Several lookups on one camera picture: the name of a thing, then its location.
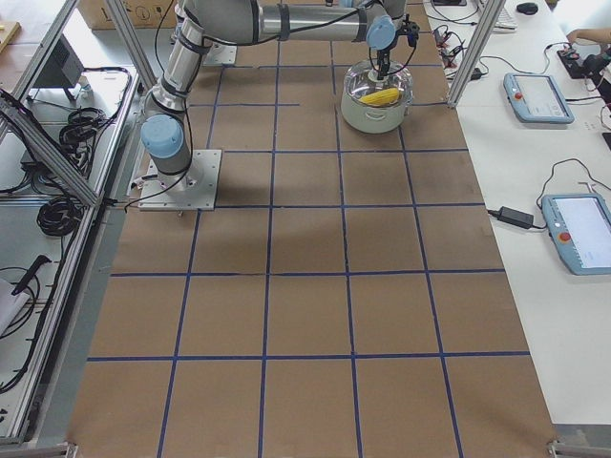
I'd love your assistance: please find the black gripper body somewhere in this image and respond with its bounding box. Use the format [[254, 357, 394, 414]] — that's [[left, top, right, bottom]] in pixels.
[[369, 47, 391, 72]]

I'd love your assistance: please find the yellow corn cob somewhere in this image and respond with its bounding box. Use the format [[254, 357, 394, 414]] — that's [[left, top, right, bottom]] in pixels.
[[359, 88, 401, 107]]

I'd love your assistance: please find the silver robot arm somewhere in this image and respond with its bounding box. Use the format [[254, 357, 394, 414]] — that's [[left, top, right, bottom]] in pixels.
[[140, 1, 406, 194]]

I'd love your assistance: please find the pale green cooking pot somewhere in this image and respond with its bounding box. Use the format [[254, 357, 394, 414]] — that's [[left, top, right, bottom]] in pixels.
[[341, 89, 411, 134]]

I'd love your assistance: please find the person hand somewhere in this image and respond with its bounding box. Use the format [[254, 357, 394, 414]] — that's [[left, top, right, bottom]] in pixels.
[[566, 29, 597, 43]]

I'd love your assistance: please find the black computer mouse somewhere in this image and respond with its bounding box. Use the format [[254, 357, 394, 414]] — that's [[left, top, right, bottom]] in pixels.
[[516, 2, 538, 15]]

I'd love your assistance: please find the far blue teach pendant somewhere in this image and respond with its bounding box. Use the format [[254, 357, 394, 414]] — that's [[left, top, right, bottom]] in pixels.
[[503, 73, 575, 125]]

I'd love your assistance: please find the blue teach pendant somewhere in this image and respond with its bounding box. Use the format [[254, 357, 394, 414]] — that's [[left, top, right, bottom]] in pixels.
[[541, 194, 610, 276], [503, 73, 575, 125]]

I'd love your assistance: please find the black power adapter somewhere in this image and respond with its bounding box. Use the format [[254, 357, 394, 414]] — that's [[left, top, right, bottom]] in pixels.
[[497, 206, 534, 229]]

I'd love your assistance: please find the near blue teach pendant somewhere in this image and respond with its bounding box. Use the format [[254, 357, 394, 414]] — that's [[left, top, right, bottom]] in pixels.
[[541, 194, 610, 276]]

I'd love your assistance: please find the cardboard box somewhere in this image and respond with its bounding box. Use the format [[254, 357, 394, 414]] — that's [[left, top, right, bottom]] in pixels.
[[77, 0, 176, 31]]

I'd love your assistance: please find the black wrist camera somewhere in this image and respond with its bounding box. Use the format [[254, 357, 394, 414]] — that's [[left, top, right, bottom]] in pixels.
[[398, 21, 420, 49]]

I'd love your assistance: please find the aluminium frame post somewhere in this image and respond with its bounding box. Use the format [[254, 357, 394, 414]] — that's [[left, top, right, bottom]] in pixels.
[[447, 0, 505, 108]]

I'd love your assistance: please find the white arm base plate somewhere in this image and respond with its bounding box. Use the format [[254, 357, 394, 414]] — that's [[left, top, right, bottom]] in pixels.
[[137, 150, 221, 211]]

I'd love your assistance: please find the black cable bundle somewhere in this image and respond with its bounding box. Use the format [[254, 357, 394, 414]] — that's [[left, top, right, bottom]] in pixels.
[[36, 196, 77, 238]]

